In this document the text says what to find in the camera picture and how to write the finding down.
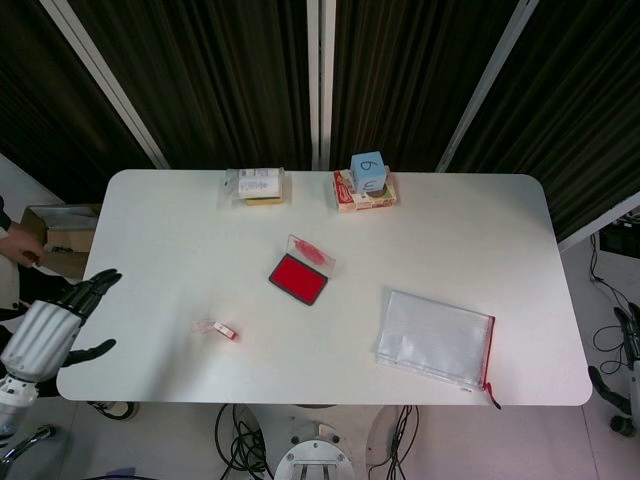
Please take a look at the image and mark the blue foam number cube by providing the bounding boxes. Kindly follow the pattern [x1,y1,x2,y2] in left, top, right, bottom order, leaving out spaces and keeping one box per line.
[349,150,390,197]

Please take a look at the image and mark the dark electronic device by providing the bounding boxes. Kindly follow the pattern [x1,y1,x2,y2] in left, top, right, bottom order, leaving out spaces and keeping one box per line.
[597,225,640,257]

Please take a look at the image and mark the brown cardboard box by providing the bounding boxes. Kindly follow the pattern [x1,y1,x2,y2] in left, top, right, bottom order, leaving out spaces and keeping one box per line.
[19,202,102,281]

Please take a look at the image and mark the white black shoe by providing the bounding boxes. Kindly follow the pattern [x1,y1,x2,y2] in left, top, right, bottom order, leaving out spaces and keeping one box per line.
[87,399,139,420]

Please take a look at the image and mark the bystander bare hand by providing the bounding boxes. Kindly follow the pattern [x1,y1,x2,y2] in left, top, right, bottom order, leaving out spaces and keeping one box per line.
[0,222,50,270]

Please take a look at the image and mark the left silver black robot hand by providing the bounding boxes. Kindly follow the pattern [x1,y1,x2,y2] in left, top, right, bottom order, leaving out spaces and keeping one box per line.
[0,268,124,396]

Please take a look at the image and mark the clear mesh zip pouch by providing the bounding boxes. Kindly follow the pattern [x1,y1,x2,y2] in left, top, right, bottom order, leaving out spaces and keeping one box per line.
[373,286,503,411]

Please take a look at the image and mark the clear packaged yellow item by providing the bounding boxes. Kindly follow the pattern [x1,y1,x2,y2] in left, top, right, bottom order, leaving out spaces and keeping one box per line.
[219,167,287,207]

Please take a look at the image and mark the black pleated curtain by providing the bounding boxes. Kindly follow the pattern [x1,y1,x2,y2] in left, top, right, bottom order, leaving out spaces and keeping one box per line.
[0,0,156,206]
[67,0,315,171]
[452,0,640,244]
[329,0,521,172]

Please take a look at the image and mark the black cable bundle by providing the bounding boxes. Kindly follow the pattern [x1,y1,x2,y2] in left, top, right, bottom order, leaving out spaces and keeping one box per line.
[370,404,422,480]
[588,233,640,376]
[214,403,275,480]

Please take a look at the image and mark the red white printed carton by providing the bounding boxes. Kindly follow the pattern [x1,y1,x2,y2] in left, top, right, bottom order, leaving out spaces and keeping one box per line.
[332,168,401,214]

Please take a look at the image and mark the red ink pad clear lid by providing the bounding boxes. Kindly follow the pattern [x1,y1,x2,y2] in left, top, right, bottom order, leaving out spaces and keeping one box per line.
[268,232,339,306]

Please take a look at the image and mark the white frame post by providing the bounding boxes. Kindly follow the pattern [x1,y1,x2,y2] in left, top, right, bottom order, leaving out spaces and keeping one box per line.
[39,0,172,170]
[557,188,640,254]
[305,0,338,172]
[433,0,542,174]

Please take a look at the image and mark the small red stamp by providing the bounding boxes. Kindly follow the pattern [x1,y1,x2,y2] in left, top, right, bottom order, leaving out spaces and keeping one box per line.
[213,321,241,343]

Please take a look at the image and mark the grey round robot base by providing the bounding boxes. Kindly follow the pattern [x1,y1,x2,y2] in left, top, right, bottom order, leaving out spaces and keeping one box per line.
[272,419,372,480]

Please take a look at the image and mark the chrome metal tube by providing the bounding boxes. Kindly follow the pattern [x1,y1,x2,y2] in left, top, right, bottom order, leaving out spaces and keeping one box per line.
[0,423,58,464]

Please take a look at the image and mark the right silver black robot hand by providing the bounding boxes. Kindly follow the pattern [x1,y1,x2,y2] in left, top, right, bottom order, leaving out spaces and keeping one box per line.
[587,304,640,419]

